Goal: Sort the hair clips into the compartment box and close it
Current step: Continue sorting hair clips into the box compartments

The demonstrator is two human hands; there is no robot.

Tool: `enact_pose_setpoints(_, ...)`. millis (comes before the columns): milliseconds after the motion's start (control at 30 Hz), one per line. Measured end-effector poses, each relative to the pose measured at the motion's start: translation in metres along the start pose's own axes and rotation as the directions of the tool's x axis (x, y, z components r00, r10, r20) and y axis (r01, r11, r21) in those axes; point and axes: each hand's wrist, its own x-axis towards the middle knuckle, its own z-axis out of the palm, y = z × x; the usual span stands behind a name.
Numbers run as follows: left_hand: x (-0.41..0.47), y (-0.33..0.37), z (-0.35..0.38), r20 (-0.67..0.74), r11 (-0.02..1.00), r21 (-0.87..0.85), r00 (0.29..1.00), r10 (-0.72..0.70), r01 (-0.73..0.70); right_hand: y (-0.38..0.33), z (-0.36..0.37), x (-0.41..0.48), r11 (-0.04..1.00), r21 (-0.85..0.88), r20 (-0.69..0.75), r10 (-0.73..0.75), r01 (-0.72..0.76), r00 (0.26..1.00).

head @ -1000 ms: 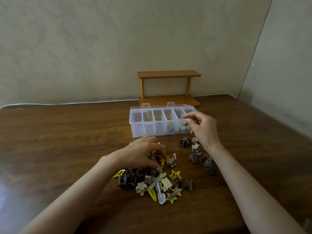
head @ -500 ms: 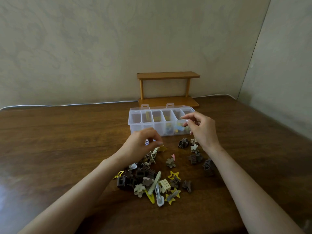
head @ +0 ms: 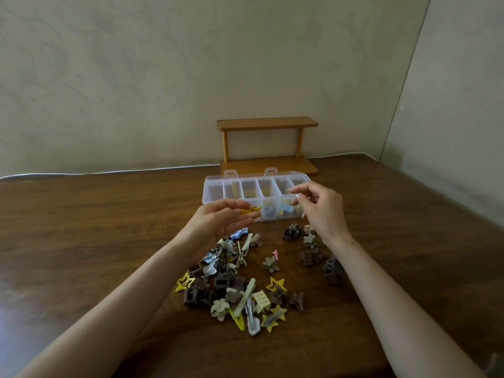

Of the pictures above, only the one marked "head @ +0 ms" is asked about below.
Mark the person's right hand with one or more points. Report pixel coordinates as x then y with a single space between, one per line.
327 216

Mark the person's left hand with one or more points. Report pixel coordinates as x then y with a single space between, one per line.
212 228

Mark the clear plastic compartment box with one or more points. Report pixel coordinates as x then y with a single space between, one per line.
214 192

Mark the pale yellow hair clip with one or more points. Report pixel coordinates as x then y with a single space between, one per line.
235 188

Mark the brown ribbed claw clip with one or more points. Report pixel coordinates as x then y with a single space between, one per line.
306 258

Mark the pile of mixed hair clips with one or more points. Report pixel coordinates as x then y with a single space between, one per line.
232 287

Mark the person's right forearm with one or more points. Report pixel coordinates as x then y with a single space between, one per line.
401 314

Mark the person's left forearm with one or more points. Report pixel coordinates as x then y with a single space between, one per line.
110 318

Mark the small wooden shelf rack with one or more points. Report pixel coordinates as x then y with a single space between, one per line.
267 123

